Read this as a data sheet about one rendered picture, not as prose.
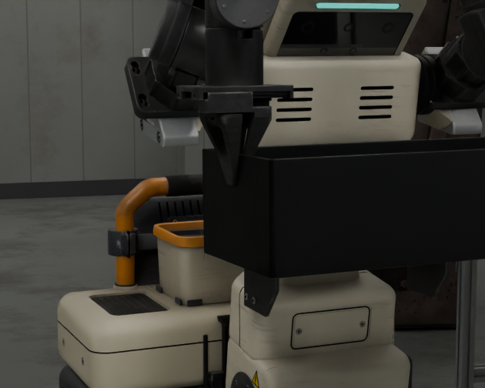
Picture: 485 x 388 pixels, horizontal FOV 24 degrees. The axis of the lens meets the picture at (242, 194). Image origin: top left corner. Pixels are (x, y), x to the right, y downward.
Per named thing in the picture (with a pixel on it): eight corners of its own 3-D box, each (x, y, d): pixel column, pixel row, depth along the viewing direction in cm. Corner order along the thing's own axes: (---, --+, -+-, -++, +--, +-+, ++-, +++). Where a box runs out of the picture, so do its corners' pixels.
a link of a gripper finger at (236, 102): (273, 187, 110) (273, 91, 108) (205, 191, 107) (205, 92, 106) (245, 181, 116) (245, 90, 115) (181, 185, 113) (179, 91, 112)
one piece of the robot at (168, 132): (138, 131, 152) (141, 48, 149) (173, 129, 154) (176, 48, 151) (162, 148, 143) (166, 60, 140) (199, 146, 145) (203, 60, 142)
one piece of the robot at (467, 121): (416, 121, 169) (423, 46, 166) (444, 120, 171) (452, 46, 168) (453, 135, 160) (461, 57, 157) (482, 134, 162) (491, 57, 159)
